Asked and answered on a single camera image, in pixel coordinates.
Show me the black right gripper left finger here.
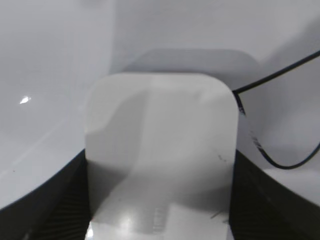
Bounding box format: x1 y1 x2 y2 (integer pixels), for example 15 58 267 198
0 150 92 240

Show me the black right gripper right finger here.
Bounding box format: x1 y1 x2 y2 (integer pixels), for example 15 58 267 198
229 151 320 240

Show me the white board eraser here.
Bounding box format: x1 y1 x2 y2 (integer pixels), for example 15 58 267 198
84 72 239 240

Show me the white board with aluminium frame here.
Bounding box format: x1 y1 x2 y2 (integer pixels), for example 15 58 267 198
0 0 320 208

